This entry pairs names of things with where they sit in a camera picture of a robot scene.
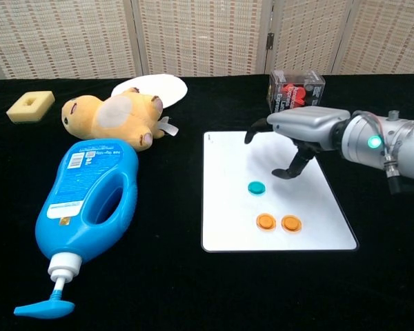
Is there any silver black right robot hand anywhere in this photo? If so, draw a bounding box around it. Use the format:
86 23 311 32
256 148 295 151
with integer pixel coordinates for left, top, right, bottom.
244 106 352 180

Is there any teal disc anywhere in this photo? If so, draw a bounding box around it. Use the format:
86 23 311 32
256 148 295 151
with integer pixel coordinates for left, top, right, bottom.
247 181 267 197

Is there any orange disc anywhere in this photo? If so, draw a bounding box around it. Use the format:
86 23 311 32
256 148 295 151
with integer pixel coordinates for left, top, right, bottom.
255 213 275 232
281 214 302 234

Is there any white rectangular board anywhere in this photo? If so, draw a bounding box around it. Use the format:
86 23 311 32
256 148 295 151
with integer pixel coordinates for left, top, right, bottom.
200 130 359 254

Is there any clear box with red capsules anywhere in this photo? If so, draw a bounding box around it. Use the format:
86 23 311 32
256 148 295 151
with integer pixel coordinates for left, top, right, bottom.
267 70 326 113

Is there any woven bamboo screen panel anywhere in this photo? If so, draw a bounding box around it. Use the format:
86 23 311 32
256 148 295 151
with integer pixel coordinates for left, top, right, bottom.
333 0 414 76
265 0 353 75
132 0 272 77
0 0 139 81

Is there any white round plate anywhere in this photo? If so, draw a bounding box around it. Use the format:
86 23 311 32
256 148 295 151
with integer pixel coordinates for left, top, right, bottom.
110 73 189 108

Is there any yellow plush toy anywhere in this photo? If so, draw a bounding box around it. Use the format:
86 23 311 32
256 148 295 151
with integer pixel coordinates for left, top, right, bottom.
61 87 179 152

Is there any black table cloth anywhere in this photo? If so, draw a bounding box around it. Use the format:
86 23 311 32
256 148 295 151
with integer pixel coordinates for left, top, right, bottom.
0 72 414 331

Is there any blue pump detergent bottle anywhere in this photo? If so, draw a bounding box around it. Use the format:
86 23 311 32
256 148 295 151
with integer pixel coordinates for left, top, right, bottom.
13 137 140 319

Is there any yellow square sponge block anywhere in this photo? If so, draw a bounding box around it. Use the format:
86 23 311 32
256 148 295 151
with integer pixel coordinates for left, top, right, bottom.
6 90 56 124

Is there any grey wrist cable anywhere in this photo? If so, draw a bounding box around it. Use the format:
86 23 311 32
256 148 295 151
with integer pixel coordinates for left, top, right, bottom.
364 112 414 196

